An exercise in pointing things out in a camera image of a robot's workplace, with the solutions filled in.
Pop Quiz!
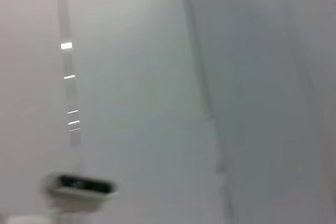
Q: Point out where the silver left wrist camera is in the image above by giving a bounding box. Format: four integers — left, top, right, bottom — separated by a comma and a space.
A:
43, 172, 119, 212

